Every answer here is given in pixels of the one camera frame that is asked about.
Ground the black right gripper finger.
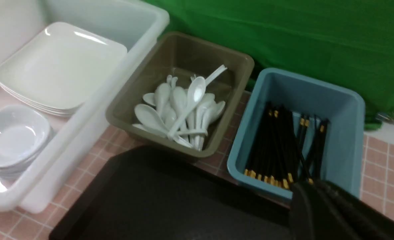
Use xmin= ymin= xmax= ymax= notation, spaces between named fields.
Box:
xmin=289 ymin=180 xmax=394 ymax=240

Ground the white ceramic soup spoon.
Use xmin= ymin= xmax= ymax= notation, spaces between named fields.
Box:
xmin=167 ymin=76 xmax=206 ymax=139

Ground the blue plastic bin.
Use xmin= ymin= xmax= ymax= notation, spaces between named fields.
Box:
xmin=227 ymin=67 xmax=365 ymax=203

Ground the bundle of black chopsticks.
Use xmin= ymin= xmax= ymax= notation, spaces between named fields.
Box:
xmin=243 ymin=101 xmax=330 ymax=190

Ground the pile of white spoons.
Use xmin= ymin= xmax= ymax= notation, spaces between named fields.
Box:
xmin=133 ymin=65 xmax=227 ymax=151

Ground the green cloth backdrop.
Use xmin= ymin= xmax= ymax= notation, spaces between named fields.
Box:
xmin=147 ymin=0 xmax=394 ymax=130

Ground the olive green plastic bin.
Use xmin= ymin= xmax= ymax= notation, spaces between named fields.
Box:
xmin=106 ymin=32 xmax=254 ymax=159

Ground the black serving tray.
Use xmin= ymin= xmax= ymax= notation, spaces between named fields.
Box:
xmin=49 ymin=146 xmax=292 ymax=240

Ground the stack of white square plates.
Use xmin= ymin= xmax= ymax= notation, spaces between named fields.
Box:
xmin=0 ymin=22 xmax=128 ymax=117

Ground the stack of small white bowls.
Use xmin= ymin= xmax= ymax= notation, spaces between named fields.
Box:
xmin=0 ymin=105 xmax=54 ymax=179

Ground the large white plastic tub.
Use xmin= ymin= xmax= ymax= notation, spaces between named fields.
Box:
xmin=0 ymin=0 xmax=170 ymax=214

